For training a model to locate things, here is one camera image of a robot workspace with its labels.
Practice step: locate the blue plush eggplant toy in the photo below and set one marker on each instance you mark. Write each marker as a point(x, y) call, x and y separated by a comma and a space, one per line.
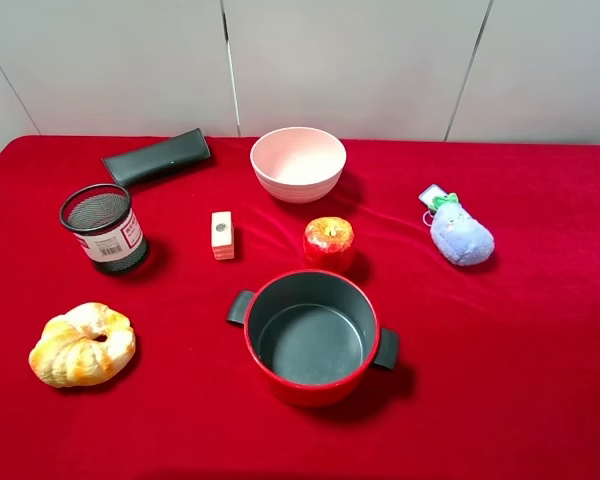
point(459, 237)

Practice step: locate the red apple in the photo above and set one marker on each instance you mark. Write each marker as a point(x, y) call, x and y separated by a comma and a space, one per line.
point(328, 244)

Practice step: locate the pink ribbed bowl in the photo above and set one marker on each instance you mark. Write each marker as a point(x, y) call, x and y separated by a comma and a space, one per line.
point(298, 164)

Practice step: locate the small white pink block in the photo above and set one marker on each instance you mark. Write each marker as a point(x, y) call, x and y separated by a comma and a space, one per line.
point(222, 235)

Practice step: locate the red tablecloth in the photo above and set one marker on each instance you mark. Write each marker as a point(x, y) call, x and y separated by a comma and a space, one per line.
point(498, 374)

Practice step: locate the black glasses case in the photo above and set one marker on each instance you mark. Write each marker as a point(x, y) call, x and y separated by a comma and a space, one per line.
point(157, 160)

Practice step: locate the black mesh pen holder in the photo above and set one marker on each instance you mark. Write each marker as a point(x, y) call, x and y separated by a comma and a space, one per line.
point(101, 218)

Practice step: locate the peeled orange toy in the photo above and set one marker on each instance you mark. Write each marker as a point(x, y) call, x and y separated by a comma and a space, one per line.
point(86, 346)

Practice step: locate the red pot with black handles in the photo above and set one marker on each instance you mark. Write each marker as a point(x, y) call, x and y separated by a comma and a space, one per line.
point(313, 334)

